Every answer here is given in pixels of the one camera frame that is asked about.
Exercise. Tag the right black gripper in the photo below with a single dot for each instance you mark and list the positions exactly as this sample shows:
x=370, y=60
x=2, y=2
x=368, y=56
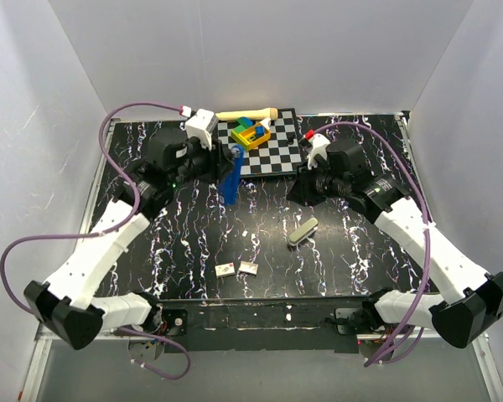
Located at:
x=301, y=188

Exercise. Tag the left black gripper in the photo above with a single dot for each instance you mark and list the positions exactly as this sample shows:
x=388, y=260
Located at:
x=214, y=156

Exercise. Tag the blue stapler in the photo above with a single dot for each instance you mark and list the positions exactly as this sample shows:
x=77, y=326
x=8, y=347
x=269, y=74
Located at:
x=228, y=188

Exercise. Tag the grey beige stapler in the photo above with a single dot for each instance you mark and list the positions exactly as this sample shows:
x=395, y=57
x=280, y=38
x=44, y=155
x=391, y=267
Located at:
x=303, y=231

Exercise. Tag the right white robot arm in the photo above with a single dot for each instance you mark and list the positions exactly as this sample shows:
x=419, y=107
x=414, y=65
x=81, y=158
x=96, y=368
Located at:
x=468, y=299

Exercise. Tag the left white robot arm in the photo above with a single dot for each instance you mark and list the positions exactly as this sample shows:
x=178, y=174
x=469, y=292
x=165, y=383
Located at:
x=66, y=302

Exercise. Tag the black white checkerboard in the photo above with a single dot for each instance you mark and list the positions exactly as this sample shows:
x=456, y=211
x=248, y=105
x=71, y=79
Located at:
x=274, y=157

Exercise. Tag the blue block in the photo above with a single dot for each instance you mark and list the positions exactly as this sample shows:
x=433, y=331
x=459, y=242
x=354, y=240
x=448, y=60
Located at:
x=259, y=131

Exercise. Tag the cream toy microphone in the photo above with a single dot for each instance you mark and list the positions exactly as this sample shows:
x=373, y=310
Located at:
x=255, y=115

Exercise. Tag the right staple box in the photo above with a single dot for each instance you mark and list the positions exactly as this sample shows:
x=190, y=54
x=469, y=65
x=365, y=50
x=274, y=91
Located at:
x=248, y=268

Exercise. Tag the staple box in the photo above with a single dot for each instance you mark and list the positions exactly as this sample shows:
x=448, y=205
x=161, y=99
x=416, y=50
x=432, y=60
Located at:
x=248, y=268
x=225, y=270

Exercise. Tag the left staple box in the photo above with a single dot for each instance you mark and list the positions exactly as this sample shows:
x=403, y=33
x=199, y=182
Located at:
x=225, y=270

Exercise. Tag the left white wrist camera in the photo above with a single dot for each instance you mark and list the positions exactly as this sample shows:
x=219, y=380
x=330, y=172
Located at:
x=200, y=124

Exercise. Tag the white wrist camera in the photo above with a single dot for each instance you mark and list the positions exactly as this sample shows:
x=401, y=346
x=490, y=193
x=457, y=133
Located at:
x=200, y=124
x=318, y=152

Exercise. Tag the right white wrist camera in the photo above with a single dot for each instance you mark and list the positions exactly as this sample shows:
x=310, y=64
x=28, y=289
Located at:
x=318, y=152

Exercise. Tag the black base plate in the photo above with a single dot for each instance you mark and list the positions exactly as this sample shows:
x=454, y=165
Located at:
x=307, y=323

